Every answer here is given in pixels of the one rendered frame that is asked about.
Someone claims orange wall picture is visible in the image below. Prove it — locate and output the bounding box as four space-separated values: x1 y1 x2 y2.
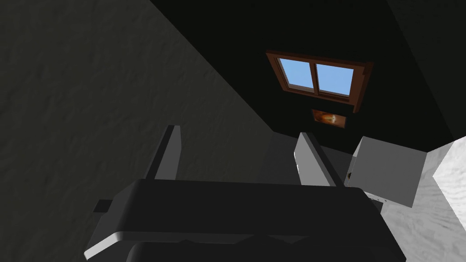
312 109 347 129

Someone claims brown framed window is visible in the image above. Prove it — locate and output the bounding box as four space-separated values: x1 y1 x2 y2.
265 50 375 113

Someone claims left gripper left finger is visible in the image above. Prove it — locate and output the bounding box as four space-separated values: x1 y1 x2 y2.
145 125 182 181

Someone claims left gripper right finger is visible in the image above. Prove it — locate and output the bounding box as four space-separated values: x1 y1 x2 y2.
294 132 345 188

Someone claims grey box cabinet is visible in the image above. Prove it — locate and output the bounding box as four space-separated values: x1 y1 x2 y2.
344 136 428 208

